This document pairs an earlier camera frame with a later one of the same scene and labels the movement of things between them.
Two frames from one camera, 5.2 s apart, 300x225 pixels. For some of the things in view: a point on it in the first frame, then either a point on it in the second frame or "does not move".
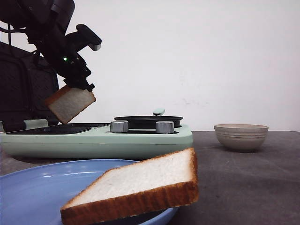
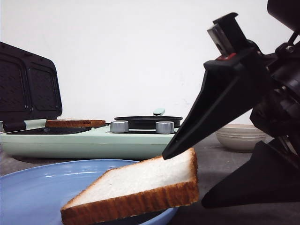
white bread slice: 157,184 does not move
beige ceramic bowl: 241,137 does not move
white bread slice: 67,102 to 68,123
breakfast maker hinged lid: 27,81 does not move
